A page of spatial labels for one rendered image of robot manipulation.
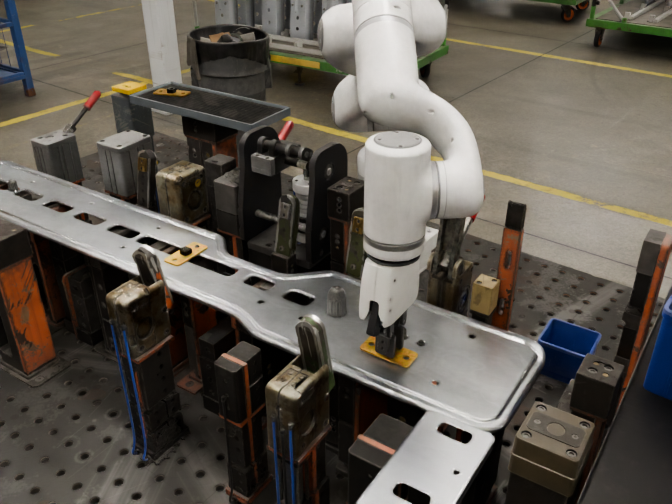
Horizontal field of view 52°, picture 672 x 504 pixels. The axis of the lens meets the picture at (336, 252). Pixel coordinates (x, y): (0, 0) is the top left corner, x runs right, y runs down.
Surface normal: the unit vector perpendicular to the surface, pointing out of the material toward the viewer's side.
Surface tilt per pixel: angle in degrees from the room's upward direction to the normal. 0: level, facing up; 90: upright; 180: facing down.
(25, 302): 90
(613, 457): 0
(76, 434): 0
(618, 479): 0
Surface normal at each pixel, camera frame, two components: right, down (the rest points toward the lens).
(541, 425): 0.00, -0.86
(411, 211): 0.19, 0.52
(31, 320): 0.84, 0.28
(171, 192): -0.55, 0.42
